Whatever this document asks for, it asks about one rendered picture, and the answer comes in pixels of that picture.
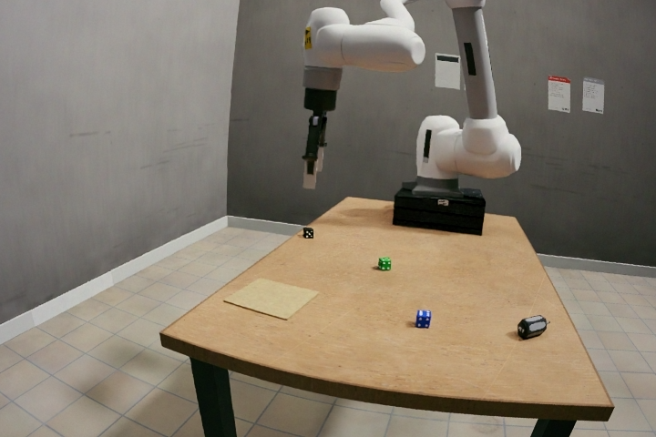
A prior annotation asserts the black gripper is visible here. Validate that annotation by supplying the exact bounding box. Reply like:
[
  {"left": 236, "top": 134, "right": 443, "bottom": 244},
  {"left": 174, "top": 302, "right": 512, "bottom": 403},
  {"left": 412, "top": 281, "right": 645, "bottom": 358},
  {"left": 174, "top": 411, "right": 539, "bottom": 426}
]
[{"left": 302, "top": 87, "right": 337, "bottom": 189}]

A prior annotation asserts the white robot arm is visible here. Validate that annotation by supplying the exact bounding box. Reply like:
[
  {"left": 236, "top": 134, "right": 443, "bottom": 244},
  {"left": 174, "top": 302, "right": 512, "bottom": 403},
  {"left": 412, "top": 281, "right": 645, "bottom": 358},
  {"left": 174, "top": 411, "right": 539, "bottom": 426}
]
[{"left": 302, "top": 0, "right": 521, "bottom": 198}]

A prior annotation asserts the green die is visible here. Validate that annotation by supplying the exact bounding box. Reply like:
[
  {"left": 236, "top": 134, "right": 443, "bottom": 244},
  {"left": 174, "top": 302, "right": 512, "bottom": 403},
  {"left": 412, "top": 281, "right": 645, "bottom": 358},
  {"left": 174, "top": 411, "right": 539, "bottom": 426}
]
[{"left": 378, "top": 258, "right": 392, "bottom": 270}]

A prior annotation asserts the beige square mat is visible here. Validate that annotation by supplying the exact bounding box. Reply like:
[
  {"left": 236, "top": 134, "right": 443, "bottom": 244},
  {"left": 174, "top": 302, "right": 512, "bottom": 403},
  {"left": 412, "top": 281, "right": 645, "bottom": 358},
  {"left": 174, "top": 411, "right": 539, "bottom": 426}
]
[{"left": 223, "top": 278, "right": 320, "bottom": 320}]

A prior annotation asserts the blue die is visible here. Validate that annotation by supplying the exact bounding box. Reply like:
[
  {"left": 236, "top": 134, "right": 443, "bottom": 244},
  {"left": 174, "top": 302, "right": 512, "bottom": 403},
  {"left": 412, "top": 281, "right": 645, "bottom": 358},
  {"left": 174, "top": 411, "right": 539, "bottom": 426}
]
[{"left": 415, "top": 310, "right": 431, "bottom": 328}]

